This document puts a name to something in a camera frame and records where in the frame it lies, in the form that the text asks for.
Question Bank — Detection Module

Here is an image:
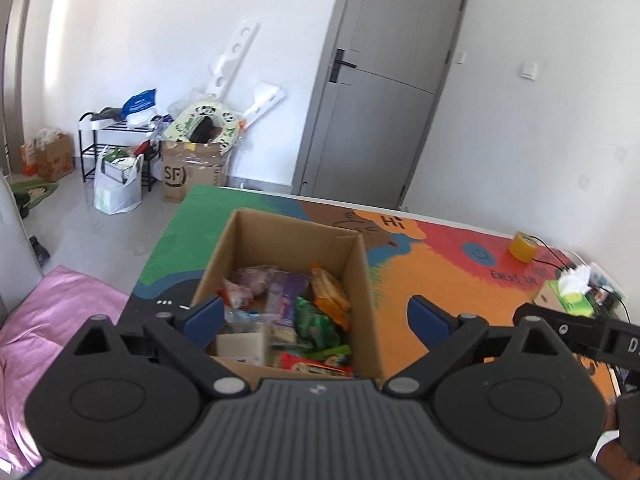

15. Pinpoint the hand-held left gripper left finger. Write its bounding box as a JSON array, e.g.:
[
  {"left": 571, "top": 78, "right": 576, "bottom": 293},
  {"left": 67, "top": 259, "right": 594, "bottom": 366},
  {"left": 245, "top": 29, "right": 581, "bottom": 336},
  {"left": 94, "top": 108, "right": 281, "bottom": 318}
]
[{"left": 64, "top": 295, "right": 252, "bottom": 401}]

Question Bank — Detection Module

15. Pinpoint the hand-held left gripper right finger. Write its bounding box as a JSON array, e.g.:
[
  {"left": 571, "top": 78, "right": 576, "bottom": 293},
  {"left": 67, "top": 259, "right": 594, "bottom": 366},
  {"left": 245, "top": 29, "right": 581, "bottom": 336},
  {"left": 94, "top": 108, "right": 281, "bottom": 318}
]
[{"left": 382, "top": 295, "right": 582, "bottom": 398}]

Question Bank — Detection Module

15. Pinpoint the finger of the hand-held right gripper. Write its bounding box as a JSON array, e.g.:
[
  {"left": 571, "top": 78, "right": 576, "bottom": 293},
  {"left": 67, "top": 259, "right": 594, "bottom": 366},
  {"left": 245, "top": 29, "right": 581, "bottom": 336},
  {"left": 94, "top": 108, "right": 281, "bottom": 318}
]
[{"left": 512, "top": 302, "right": 609, "bottom": 361}]

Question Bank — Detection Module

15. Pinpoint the blue crinkled snack packet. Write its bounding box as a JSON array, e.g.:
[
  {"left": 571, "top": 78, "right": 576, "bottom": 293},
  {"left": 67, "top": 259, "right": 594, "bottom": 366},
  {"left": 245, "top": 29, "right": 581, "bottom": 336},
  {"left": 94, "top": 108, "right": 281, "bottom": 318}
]
[{"left": 224, "top": 309, "right": 261, "bottom": 334}]

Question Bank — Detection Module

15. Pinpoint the bright green snack packet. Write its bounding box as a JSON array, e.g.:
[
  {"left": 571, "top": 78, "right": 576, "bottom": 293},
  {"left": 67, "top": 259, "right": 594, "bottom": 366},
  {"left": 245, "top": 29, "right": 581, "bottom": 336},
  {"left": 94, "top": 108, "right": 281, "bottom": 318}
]
[{"left": 309, "top": 342, "right": 351, "bottom": 364}]

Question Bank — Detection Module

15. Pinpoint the orange snack packet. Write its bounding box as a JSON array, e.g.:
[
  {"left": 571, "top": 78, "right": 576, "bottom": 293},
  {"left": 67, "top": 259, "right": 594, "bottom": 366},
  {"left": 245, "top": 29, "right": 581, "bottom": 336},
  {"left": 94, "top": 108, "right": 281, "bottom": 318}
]
[{"left": 309, "top": 264, "right": 351, "bottom": 331}]

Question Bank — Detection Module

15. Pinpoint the brown cardboard box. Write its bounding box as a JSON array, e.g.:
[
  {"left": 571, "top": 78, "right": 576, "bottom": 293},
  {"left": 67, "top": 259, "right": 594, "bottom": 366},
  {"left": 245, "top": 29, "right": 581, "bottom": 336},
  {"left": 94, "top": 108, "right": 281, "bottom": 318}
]
[{"left": 190, "top": 208, "right": 384, "bottom": 382}]

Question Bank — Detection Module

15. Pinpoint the dark green snack packet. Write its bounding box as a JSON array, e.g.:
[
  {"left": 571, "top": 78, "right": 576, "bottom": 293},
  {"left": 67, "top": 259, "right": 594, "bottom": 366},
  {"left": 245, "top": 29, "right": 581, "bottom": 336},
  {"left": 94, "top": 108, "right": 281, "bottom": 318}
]
[{"left": 293, "top": 297, "right": 346, "bottom": 351}]

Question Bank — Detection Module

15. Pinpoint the red snack packet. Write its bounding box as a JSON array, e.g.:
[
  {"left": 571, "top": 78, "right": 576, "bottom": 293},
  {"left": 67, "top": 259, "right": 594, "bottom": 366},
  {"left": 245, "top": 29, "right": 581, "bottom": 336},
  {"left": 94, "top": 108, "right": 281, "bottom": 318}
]
[{"left": 277, "top": 352, "right": 354, "bottom": 379}]

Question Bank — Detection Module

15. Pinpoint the person's right forearm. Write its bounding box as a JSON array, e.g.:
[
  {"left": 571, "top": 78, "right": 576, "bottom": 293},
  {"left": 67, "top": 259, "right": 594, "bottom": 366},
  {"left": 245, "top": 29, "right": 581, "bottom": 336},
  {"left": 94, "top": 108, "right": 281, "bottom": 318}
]
[{"left": 591, "top": 400, "right": 632, "bottom": 480}]

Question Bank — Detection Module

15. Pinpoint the green tissue box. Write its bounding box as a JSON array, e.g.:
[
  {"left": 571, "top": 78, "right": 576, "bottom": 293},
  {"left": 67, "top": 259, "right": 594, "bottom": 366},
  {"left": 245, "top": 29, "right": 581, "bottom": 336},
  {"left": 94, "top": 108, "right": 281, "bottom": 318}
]
[{"left": 532, "top": 265, "right": 599, "bottom": 319}]

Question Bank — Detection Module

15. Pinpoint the colourful printed table mat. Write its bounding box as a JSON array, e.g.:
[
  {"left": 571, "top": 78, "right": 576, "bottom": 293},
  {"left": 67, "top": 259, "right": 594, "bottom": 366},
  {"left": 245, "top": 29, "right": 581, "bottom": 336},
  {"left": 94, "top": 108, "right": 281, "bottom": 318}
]
[{"left": 120, "top": 184, "right": 622, "bottom": 407}]

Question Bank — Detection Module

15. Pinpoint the white power strip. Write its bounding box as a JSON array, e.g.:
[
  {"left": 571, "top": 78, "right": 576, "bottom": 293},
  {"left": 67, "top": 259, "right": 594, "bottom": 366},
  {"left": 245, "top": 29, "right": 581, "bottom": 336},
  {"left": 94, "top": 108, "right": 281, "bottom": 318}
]
[{"left": 589, "top": 262, "right": 626, "bottom": 306}]

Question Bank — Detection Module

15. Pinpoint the yellow tape roll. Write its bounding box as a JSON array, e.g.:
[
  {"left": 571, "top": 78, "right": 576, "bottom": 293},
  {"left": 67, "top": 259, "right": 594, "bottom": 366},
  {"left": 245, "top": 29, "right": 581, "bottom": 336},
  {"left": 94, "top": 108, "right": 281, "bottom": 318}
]
[{"left": 508, "top": 231, "right": 539, "bottom": 263}]

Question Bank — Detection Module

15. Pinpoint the taped printed cardboard box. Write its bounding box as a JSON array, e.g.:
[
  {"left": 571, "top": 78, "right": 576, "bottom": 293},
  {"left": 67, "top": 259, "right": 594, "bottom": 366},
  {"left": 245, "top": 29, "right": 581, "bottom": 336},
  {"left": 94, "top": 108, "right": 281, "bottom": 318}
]
[{"left": 160, "top": 139, "right": 229, "bottom": 205}]

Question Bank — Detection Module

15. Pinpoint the pink blanket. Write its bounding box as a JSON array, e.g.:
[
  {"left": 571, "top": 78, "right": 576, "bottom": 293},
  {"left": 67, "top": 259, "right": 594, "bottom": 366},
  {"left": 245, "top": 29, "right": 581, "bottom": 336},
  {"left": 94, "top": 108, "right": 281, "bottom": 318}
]
[{"left": 0, "top": 265, "right": 131, "bottom": 472}]

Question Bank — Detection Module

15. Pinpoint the white plastic bag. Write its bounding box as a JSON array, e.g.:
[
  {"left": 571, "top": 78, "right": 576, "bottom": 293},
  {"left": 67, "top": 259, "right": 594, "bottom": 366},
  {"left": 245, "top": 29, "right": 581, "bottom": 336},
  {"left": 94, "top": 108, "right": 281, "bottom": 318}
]
[{"left": 93, "top": 144, "right": 145, "bottom": 215}]

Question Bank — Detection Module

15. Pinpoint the black shoe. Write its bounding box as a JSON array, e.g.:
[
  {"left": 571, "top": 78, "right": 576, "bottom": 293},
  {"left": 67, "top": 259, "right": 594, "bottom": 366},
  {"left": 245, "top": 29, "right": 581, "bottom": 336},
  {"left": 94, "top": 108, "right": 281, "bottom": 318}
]
[{"left": 28, "top": 235, "right": 51, "bottom": 267}]

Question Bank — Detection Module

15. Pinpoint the white furniture panel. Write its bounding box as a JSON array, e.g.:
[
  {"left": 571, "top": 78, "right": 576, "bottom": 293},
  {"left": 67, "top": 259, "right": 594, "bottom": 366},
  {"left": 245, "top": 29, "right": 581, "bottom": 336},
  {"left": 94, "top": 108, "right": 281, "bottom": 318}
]
[{"left": 0, "top": 172, "right": 44, "bottom": 331}]

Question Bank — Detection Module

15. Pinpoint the black shoe rack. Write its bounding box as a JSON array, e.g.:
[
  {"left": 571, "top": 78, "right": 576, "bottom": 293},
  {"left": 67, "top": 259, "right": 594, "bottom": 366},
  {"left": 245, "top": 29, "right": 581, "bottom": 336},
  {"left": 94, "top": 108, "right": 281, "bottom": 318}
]
[{"left": 77, "top": 111, "right": 161, "bottom": 192}]

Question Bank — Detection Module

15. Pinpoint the green floor rug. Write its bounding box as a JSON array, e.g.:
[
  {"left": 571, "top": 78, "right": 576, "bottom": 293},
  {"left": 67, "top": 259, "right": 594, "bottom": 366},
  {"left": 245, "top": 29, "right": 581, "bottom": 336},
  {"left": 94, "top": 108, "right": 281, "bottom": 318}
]
[{"left": 10, "top": 179, "right": 60, "bottom": 219}]

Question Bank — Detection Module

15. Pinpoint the small orange print carton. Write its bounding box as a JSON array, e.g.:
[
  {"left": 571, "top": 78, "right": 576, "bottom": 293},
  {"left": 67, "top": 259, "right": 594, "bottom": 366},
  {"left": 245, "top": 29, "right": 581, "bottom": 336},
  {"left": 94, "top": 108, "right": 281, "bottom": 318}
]
[{"left": 19, "top": 128, "right": 75, "bottom": 181}]

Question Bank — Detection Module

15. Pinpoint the blue and white bag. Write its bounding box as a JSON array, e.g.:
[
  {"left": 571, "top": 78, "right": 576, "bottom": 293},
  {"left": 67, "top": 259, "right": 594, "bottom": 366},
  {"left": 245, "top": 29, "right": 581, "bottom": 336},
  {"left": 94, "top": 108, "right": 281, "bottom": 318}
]
[{"left": 122, "top": 88, "right": 158, "bottom": 126}]

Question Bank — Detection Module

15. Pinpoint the grey door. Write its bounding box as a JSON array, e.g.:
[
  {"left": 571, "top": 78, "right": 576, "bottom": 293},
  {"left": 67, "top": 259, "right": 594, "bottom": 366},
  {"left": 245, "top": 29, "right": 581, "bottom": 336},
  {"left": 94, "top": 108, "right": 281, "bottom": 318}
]
[{"left": 291, "top": 0, "right": 474, "bottom": 209}]

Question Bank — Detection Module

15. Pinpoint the short white foam piece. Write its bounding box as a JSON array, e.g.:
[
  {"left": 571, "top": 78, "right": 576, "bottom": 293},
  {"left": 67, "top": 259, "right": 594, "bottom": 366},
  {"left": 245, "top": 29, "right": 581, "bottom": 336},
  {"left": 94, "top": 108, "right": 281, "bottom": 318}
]
[{"left": 241, "top": 83, "right": 289, "bottom": 129}]

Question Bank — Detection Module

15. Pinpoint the long white foam board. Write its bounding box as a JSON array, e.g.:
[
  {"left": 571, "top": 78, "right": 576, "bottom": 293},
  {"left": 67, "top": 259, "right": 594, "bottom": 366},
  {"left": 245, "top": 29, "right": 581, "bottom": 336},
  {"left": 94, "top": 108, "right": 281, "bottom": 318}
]
[{"left": 204, "top": 18, "right": 261, "bottom": 106}]

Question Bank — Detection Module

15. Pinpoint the panda print seat ring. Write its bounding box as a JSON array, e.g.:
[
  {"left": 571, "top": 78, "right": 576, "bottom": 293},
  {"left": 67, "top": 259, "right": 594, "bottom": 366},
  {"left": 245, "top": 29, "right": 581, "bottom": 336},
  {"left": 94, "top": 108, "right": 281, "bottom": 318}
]
[{"left": 163, "top": 100, "right": 241, "bottom": 154}]

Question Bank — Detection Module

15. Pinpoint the black door handle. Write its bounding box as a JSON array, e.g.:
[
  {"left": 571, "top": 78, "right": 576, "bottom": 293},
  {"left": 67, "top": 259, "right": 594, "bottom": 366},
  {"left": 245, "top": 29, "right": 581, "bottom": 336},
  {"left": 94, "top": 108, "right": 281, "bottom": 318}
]
[{"left": 328, "top": 48, "right": 359, "bottom": 85}]

